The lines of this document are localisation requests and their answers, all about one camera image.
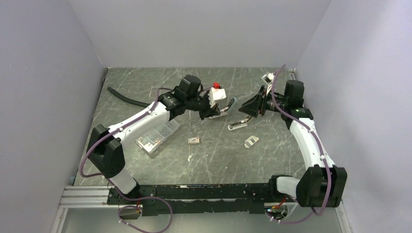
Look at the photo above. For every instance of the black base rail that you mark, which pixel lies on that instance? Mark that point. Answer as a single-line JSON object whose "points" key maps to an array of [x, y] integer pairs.
{"points": [[154, 200]]}

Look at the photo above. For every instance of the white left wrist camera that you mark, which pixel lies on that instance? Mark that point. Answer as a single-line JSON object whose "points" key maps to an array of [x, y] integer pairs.
{"points": [[216, 93]]}

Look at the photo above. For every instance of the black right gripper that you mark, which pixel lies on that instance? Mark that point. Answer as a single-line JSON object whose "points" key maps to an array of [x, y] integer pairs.
{"points": [[258, 102]]}

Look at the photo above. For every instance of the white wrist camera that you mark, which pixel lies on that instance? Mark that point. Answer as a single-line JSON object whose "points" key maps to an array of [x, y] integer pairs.
{"points": [[268, 78], [216, 93]]}

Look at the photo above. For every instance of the clear plastic screw organizer box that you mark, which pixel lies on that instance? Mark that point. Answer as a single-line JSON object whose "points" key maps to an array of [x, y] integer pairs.
{"points": [[151, 141]]}

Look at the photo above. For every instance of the aluminium frame profile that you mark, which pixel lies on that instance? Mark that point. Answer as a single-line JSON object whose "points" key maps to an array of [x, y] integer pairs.
{"points": [[107, 196]]}

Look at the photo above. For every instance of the white staple box tray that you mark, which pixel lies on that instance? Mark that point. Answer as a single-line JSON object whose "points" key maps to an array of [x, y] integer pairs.
{"points": [[250, 141]]}

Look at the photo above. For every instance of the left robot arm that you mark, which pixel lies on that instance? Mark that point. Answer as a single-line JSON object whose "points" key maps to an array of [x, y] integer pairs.
{"points": [[106, 144]]}

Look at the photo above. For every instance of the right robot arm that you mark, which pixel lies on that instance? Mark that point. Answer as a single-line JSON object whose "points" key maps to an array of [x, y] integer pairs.
{"points": [[323, 182]]}

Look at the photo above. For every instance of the white staple box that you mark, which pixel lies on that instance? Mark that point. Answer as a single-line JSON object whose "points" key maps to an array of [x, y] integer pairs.
{"points": [[194, 141]]}

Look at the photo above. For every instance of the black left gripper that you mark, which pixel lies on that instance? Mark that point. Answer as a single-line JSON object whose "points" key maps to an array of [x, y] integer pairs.
{"points": [[210, 112]]}

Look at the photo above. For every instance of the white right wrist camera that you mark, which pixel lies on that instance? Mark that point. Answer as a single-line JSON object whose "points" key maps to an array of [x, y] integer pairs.
{"points": [[268, 78]]}

